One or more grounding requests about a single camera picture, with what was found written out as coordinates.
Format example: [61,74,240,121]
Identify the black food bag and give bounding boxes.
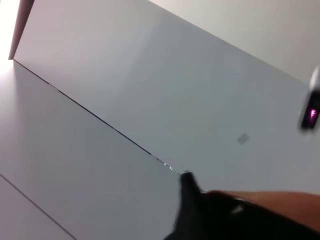
[163,171,320,240]

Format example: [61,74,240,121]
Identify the white device with pink light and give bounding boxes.
[296,65,320,132]

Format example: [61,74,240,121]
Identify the grey square wall sticker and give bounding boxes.
[236,133,250,145]

